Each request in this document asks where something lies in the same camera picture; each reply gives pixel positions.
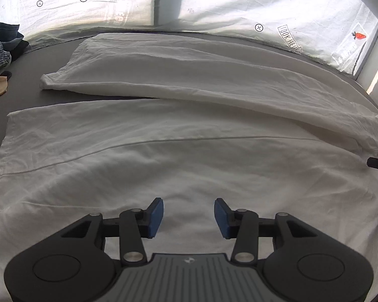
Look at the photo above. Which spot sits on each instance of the dark blue denim garment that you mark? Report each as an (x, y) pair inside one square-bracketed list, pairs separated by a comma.
[(12, 40)]

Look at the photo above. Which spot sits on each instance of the white carrot print curtain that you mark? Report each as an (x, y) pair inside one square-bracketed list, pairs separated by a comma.
[(338, 33)]

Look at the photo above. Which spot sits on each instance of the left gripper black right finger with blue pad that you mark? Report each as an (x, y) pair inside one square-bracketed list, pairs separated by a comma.
[(246, 227)]

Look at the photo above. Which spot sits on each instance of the white cloth trousers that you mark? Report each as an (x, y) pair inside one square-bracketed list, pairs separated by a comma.
[(112, 122)]

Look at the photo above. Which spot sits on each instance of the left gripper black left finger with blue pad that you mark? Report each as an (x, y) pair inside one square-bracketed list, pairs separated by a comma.
[(131, 227)]

